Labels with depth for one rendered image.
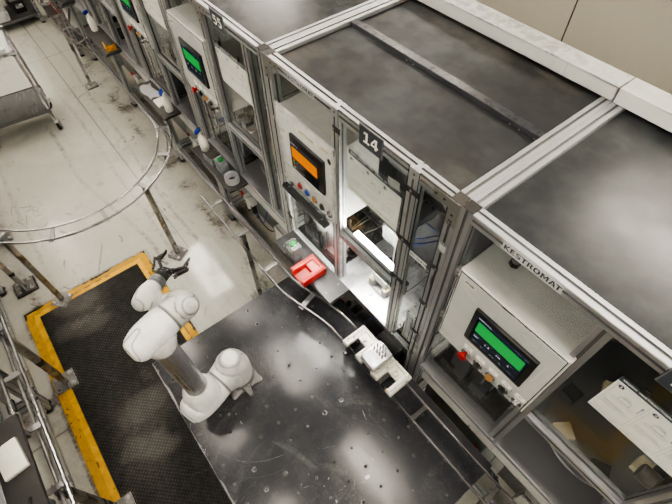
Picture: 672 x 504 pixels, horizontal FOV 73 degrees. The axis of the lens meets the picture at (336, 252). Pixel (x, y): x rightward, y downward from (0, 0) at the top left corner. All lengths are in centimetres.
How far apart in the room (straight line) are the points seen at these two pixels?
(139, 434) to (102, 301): 112
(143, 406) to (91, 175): 245
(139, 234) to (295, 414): 239
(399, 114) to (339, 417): 151
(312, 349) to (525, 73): 169
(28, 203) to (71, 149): 74
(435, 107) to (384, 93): 20
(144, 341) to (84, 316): 212
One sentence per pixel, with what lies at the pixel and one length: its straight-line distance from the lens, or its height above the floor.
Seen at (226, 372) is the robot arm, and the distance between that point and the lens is 232.
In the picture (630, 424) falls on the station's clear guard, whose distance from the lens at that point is 158.
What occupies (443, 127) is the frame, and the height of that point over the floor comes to 201.
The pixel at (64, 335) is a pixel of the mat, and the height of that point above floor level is 1.
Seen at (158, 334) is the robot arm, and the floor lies 149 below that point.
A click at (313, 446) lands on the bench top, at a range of 241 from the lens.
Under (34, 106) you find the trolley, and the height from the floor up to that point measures 26.
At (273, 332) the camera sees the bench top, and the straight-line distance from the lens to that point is 265.
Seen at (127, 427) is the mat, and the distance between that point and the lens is 342.
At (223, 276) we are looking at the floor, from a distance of 374.
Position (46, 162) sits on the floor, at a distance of 536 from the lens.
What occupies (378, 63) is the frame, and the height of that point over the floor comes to 201.
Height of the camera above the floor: 303
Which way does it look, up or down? 54 degrees down
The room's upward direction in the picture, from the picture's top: 1 degrees counter-clockwise
